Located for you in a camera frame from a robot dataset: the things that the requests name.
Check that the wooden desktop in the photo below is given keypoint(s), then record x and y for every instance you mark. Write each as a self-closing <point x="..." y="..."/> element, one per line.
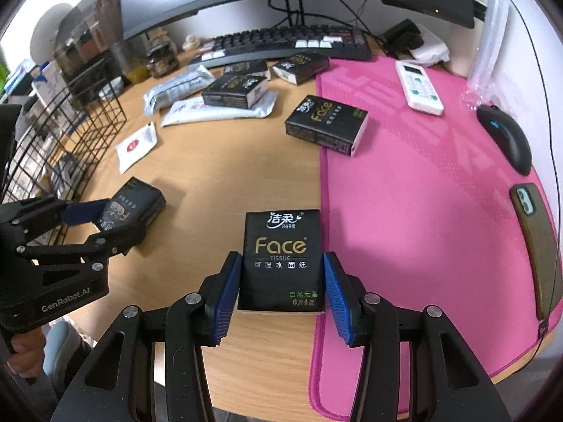
<point x="211" y="176"/>

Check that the blue and white drink carton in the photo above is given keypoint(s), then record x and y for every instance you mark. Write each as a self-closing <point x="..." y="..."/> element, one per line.
<point x="50" y="83"/>

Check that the smoked acrylic storage box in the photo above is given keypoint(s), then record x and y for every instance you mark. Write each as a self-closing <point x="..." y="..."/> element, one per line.
<point x="83" y="30"/>

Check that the clear plastic bags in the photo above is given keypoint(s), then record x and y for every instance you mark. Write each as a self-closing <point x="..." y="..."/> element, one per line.
<point x="488" y="44"/>

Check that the glass jar with yellow contents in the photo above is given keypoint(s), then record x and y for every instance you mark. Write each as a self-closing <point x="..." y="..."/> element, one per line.
<point x="132" y="68"/>

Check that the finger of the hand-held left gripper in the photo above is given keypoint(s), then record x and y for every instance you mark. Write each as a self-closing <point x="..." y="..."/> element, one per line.
<point x="83" y="212"/>
<point x="105" y="246"/>

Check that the silver wet wipes packet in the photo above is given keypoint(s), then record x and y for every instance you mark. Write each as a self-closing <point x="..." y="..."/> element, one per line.
<point x="176" y="89"/>

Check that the small white figurine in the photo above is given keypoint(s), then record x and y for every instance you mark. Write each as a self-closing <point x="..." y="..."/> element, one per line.
<point x="191" y="43"/>

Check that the person's left hand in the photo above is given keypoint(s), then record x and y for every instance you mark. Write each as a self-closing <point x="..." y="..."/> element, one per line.
<point x="26" y="354"/>

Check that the dark jar with black lid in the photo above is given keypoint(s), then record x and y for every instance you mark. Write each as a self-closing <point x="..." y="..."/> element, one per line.
<point x="162" y="63"/>

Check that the black tissue packet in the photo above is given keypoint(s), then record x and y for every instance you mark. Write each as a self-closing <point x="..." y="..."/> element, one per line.
<point x="281" y="259"/>
<point x="136" y="202"/>

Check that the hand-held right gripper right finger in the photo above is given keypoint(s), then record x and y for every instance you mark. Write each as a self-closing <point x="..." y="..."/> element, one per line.
<point x="338" y="299"/>

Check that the pink desk mat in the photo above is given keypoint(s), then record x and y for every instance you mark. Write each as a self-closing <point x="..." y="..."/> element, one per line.
<point x="418" y="228"/>

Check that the black power adapter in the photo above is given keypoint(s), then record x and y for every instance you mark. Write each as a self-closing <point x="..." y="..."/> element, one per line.
<point x="402" y="35"/>

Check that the white wipe packet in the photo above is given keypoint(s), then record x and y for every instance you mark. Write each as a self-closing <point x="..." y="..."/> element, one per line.
<point x="198" y="112"/>

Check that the white remote control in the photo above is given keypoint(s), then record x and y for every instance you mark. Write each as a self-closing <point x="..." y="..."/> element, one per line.
<point x="418" y="88"/>

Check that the phone in brown case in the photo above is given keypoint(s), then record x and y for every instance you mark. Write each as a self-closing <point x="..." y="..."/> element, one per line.
<point x="539" y="250"/>

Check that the black computer mouse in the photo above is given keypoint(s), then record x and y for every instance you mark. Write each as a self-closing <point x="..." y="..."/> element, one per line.
<point x="506" y="138"/>

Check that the pile of black tissue packs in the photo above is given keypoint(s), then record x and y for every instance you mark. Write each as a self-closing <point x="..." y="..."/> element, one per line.
<point x="327" y="123"/>

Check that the black mechanical keyboard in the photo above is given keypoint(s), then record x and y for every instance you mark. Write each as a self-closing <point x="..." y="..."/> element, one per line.
<point x="281" y="41"/>

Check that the white round disc on stand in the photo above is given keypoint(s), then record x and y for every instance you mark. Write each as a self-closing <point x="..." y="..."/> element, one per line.
<point x="46" y="30"/>

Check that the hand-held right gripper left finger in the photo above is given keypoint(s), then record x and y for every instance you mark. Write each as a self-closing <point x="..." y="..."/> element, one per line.
<point x="224" y="299"/>

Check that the blue tissue pack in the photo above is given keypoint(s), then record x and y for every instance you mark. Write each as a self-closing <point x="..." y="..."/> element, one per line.
<point x="20" y="77"/>

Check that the white sachet with red circle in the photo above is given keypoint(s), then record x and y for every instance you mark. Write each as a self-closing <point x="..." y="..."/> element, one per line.
<point x="136" y="146"/>

